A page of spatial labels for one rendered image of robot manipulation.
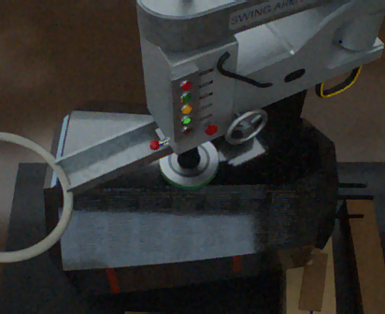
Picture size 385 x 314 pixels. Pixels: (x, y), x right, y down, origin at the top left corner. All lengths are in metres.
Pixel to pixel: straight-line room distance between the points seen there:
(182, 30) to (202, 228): 0.95
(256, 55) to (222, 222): 0.71
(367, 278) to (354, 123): 1.05
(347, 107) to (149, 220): 1.77
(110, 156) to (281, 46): 0.65
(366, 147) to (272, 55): 1.76
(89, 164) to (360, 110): 2.08
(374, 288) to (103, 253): 1.38
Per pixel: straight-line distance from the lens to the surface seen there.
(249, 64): 1.56
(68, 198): 1.66
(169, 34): 1.29
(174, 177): 1.92
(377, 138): 3.32
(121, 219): 2.03
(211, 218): 2.01
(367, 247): 2.82
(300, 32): 1.62
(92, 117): 2.17
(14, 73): 3.66
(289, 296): 2.50
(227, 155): 2.04
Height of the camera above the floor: 2.59
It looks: 58 degrees down
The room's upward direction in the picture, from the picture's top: straight up
